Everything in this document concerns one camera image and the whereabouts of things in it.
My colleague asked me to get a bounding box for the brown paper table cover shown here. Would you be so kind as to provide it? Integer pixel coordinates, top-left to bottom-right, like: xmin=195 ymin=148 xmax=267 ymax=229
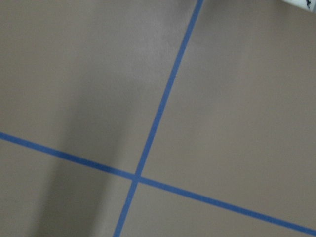
xmin=0 ymin=0 xmax=316 ymax=237

